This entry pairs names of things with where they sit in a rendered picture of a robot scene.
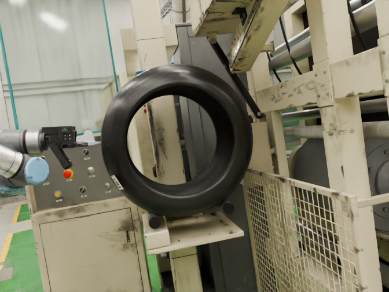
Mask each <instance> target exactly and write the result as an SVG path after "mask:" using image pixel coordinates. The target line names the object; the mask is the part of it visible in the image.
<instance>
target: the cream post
mask: <svg viewBox="0 0 389 292"><path fill-rule="evenodd" d="M129 1H130V8H131V15H132V20H133V27H134V33H135V41H136V45H137V52H138V53H137V54H138V59H139V64H140V66H141V70H148V69H151V68H153V67H157V66H161V65H167V64H168V60H167V52H166V45H165V40H164V33H163V26H162V18H161V14H160V6H159V0H129ZM146 111H147V116H148V122H149V126H150V129H151V136H152V148H153V156H154V160H155V164H156V174H157V181H158V183H161V184H166V185H177V184H183V183H186V177H185V170H184V163H183V158H182V151H181V143H180V139H179V131H178V124H177V117H176V112H175V105H174V98H173V95H169V96H161V97H158V98H155V99H153V100H151V101H149V102H147V103H146ZM163 217H164V220H165V222H168V221H174V220H180V219H183V218H189V217H192V216H184V217H169V216H163ZM169 256H170V259H169V260H170V262H171V270H172V274H173V281H174V288H175V292H203V288H202V283H201V276H200V268H199V261H198V256H197V249H196V246H193V247H187V248H184V249H179V250H173V251H169Z"/></svg>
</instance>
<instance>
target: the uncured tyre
mask: <svg viewBox="0 0 389 292"><path fill-rule="evenodd" d="M169 95H175V96H182V97H186V98H189V99H191V100H193V101H195V102H196V103H198V104H199V105H200V106H201V107H203V108H204V109H205V111H206V112H207V113H208V114H209V116H210V118H211V120H212V122H213V124H214V127H215V132H216V149H215V153H214V156H213V158H212V161H211V162H210V164H209V165H208V167H207V168H206V169H205V171H203V172H202V173H201V175H199V176H198V177H196V178H195V179H193V180H191V181H188V182H186V183H183V184H177V185H166V184H161V183H158V182H155V181H152V180H150V179H149V178H147V177H146V176H144V175H143V174H142V173H141V172H140V171H139V170H138V169H137V168H136V166H135V165H134V163H133V161H132V160H131V157H130V154H129V151H128V147H127V133H128V130H129V126H130V123H131V121H132V119H133V117H134V115H135V114H136V113H137V111H138V110H139V109H140V108H141V107H142V106H143V105H145V104H146V103H147V102H149V101H151V100H153V99H155V98H158V97H161V96H169ZM252 147H253V134H252V126H251V121H250V118H249V115H248V112H247V110H246V107H245V105H244V104H243V102H242V100H241V98H240V97H239V96H238V94H237V93H236V92H235V91H234V90H233V88H232V87H231V86H230V85H229V84H227V83H226V82H225V81H224V80H223V79H221V78H220V77H218V76H217V75H215V74H213V73H212V72H209V71H207V70H205V69H202V68H200V67H196V66H193V65H186V64H167V65H161V66H157V67H153V68H151V69H148V70H146V71H144V72H142V73H140V74H138V75H136V76H135V77H133V78H132V79H131V80H129V81H128V82H127V83H126V84H125V85H124V86H123V87H122V88H121V89H120V90H119V91H118V92H117V94H116V95H115V96H114V98H113V99H112V101H111V103H110V105H109V107H108V109H107V111H106V113H105V116H104V120H103V123H102V129H101V152H102V158H103V161H104V165H105V167H106V170H107V172H108V174H109V176H110V178H111V180H112V181H113V183H114V184H115V182H114V180H113V179H112V177H111V176H113V175H115V177H116V178H117V180H118V182H119V183H120V184H121V186H122V187H123V189H122V190H120V189H119V188H118V186H117V185H116V184H115V186H116V187H117V189H118V190H119V191H120V192H121V193H122V194H123V195H124V196H125V197H126V198H127V199H128V200H130V201H131V202H133V203H134V204H135V205H137V206H138V207H140V208H142V209H144V210H146V211H149V212H151V213H155V214H158V215H162V216H169V217H184V216H191V215H195V214H199V213H202V212H204V211H207V210H209V209H211V208H213V207H215V206H216V205H218V204H220V203H221V202H223V201H224V200H225V199H226V198H227V197H228V196H229V195H230V194H231V193H232V192H233V191H234V190H235V189H236V188H237V187H238V185H239V183H240V182H241V180H242V179H243V177H244V175H245V173H246V171H247V169H248V166H249V163H250V160H251V155H252Z"/></svg>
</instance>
